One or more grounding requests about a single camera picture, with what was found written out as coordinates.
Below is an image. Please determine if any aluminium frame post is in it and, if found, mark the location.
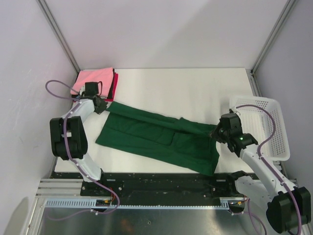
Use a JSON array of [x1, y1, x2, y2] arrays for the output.
[[36, 0, 80, 73], [250, 0, 298, 75]]

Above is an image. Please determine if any right aluminium frame post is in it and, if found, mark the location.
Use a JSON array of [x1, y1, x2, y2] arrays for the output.
[[250, 0, 298, 75]]

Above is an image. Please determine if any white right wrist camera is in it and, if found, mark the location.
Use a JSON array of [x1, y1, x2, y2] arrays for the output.
[[229, 108, 241, 116]]

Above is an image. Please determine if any black printed folded t shirt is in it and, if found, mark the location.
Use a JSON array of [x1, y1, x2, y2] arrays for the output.
[[72, 71, 117, 101]]

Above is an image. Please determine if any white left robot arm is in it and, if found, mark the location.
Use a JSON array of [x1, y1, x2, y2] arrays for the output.
[[49, 82, 108, 196]]

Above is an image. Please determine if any grey slotted cable duct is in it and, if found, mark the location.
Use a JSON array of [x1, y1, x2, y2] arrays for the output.
[[44, 197, 232, 210]]

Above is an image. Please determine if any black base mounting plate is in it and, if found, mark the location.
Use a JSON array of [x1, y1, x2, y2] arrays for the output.
[[81, 173, 243, 198]]

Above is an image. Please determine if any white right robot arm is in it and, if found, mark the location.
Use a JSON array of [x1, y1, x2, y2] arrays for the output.
[[210, 113, 311, 234]]

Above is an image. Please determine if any left aluminium frame post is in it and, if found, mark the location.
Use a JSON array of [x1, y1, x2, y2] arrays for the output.
[[36, 0, 80, 73]]

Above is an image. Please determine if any white perforated plastic basket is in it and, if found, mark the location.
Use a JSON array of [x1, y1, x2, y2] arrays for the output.
[[229, 95, 291, 161]]

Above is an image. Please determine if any green t shirt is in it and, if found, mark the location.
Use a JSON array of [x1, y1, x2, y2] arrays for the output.
[[95, 102, 219, 176]]

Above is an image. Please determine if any red folded t shirt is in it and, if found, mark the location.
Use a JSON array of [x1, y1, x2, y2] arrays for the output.
[[73, 72, 120, 103]]

